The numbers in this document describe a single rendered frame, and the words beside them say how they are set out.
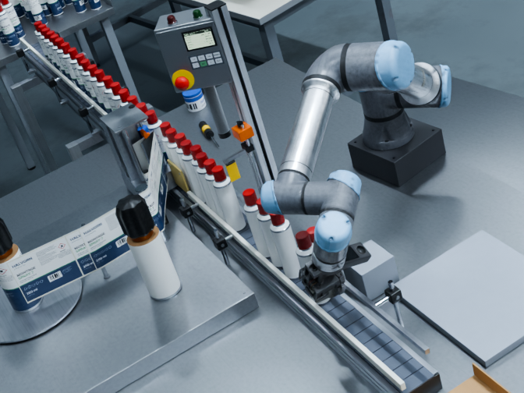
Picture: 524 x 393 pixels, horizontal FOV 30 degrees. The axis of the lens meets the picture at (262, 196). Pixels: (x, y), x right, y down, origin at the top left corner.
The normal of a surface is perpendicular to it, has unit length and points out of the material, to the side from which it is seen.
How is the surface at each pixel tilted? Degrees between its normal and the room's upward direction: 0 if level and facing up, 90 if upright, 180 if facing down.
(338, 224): 30
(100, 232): 90
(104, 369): 0
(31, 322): 0
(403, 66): 86
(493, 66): 0
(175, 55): 90
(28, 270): 90
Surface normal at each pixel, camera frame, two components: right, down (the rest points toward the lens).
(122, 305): -0.26, -0.80
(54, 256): 0.39, 0.43
